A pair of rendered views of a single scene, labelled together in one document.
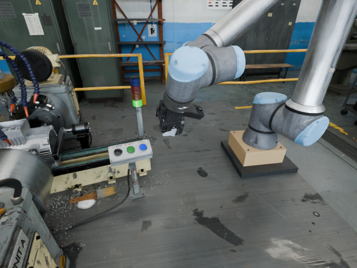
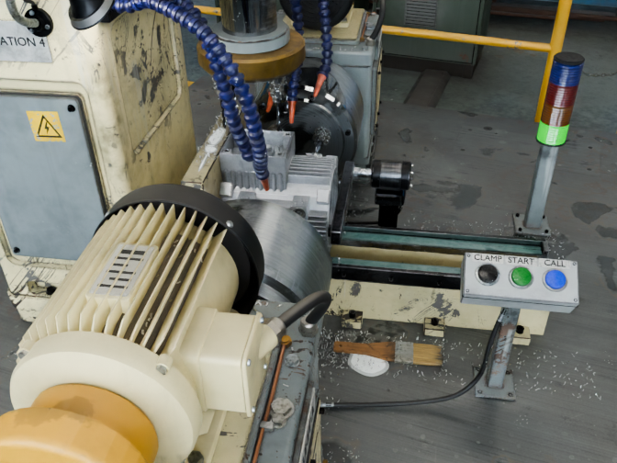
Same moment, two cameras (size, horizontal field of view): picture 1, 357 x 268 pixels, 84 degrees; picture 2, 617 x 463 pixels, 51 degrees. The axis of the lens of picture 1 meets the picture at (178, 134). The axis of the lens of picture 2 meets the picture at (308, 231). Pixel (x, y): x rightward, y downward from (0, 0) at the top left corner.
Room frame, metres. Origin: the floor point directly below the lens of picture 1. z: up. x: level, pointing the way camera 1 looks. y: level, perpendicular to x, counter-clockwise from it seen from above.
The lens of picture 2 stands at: (-0.17, 0.09, 1.71)
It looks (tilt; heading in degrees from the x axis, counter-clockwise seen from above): 36 degrees down; 30
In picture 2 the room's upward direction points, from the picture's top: 1 degrees counter-clockwise
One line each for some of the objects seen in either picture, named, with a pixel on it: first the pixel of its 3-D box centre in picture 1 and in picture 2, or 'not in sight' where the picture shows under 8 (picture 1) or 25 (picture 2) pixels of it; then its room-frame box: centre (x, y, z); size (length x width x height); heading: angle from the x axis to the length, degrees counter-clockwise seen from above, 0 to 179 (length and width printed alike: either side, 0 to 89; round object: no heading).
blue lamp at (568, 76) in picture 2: (135, 81); (566, 71); (1.19, 0.26, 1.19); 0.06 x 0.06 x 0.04
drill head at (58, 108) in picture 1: (42, 115); (308, 116); (1.03, 0.78, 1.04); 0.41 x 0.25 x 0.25; 20
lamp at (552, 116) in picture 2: (136, 95); (556, 111); (1.19, 0.26, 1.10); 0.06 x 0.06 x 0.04
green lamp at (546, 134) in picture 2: (137, 102); (553, 130); (1.19, 0.26, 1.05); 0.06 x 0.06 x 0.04
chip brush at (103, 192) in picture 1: (94, 195); (387, 351); (0.65, 0.40, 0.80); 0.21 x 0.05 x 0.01; 111
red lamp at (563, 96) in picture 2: (135, 89); (561, 91); (1.19, 0.26, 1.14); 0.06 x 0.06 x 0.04
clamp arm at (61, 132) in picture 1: (60, 142); (343, 199); (0.79, 0.56, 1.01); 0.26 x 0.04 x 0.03; 21
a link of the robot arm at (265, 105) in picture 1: (268, 110); not in sight; (0.95, -0.47, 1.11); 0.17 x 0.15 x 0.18; 28
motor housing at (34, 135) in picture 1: (30, 150); (282, 203); (0.72, 0.66, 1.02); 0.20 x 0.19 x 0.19; 110
